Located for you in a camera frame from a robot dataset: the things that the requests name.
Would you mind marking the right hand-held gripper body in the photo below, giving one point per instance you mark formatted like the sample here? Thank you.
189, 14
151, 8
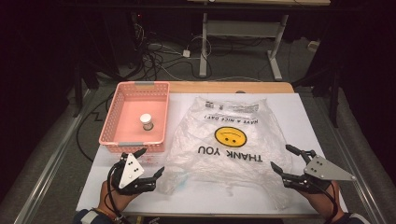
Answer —
323, 170

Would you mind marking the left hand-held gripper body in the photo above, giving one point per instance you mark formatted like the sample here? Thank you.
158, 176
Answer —
130, 171

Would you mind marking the small white-lidded jar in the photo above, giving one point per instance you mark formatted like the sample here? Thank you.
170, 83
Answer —
146, 121

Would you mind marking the pink plastic basket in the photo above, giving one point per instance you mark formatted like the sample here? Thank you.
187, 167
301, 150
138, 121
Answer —
137, 115

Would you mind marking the clear smiley plastic bag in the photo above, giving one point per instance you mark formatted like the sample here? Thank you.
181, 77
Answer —
230, 161

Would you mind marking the person's right hand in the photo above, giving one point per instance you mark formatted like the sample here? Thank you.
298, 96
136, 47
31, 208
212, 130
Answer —
323, 202

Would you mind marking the person's left hand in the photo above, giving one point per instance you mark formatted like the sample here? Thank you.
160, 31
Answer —
115, 199

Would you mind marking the white table mat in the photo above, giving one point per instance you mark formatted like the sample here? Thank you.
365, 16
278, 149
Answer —
186, 199

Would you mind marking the black stand leg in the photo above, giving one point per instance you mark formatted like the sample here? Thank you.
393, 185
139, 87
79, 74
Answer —
334, 99

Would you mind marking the small white floor box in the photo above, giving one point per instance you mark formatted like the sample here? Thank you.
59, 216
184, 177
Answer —
313, 45

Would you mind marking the white power adapter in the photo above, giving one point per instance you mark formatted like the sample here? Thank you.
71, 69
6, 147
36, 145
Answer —
186, 53

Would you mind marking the white-framed desk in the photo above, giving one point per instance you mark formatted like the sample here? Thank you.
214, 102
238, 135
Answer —
243, 29

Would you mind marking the metal floor rail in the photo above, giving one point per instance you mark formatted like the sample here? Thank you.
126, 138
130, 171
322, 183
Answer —
355, 186
49, 168

